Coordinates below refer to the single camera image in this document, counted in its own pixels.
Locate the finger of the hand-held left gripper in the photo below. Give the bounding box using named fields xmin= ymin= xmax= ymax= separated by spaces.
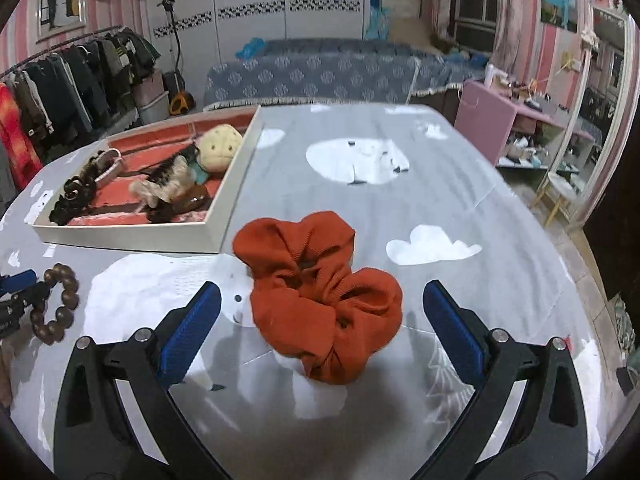
xmin=0 ymin=283 xmax=50 ymax=340
xmin=0 ymin=269 xmax=39 ymax=297

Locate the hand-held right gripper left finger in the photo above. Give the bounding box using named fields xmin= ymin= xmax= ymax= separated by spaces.
xmin=54 ymin=281 xmax=231 ymax=480

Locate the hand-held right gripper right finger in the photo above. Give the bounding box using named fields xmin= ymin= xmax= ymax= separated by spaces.
xmin=415 ymin=280 xmax=588 ymax=480

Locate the wooden bead bracelet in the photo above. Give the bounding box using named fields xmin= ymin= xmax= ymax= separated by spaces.
xmin=29 ymin=263 xmax=81 ymax=346

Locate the red-lined jewelry tray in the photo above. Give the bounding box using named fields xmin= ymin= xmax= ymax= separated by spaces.
xmin=31 ymin=104 xmax=264 ymax=254

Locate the red-orange knit scrunchie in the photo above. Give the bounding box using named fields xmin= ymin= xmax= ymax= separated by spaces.
xmin=232 ymin=210 xmax=404 ymax=385

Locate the black hair claw clip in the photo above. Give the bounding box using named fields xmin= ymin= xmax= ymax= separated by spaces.
xmin=62 ymin=173 xmax=100 ymax=206

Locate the beige band wrist watch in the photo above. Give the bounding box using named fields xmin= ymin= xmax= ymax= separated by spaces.
xmin=85 ymin=148 xmax=125 ymax=187

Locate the beige lace scrunchie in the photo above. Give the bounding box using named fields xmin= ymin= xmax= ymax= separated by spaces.
xmin=128 ymin=170 xmax=194 ymax=211

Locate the black scrunchie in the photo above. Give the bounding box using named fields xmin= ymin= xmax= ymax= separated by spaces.
xmin=48 ymin=195 xmax=84 ymax=226

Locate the small brown hair clip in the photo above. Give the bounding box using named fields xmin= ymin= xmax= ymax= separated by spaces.
xmin=172 ymin=185 xmax=214 ymax=215

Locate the grey bear print bedsheet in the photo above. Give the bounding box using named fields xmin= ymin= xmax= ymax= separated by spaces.
xmin=0 ymin=102 xmax=609 ymax=480

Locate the row of hanging clothes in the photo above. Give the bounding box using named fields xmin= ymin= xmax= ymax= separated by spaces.
xmin=0 ymin=28 xmax=164 ymax=192

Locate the pink side table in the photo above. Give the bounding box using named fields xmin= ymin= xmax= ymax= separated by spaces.
xmin=453 ymin=79 xmax=597 ymax=172

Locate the black garment steamer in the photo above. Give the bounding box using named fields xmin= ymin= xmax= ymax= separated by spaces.
xmin=155 ymin=0 xmax=196 ymax=115

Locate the metal clothes rack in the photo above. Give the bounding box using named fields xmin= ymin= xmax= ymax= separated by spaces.
xmin=0 ymin=25 xmax=124 ymax=81

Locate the white framed standing mirror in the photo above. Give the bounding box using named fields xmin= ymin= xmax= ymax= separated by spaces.
xmin=544 ymin=9 xmax=629 ymax=227

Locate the bed with blue patterned cover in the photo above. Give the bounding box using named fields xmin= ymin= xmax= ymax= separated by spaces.
xmin=202 ymin=37 xmax=494 ymax=112

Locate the blue cloth on bed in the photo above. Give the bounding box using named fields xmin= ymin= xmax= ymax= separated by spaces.
xmin=234 ymin=37 xmax=267 ymax=61

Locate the pink floral curtain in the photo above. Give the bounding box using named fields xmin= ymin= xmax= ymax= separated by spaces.
xmin=492 ymin=0 xmax=544 ymax=70
xmin=432 ymin=0 xmax=461 ymax=42

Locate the window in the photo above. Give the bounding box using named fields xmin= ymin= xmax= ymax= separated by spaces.
xmin=452 ymin=0 xmax=502 ymax=56

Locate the blue hanging garment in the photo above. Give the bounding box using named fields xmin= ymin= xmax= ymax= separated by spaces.
xmin=366 ymin=0 xmax=394 ymax=42

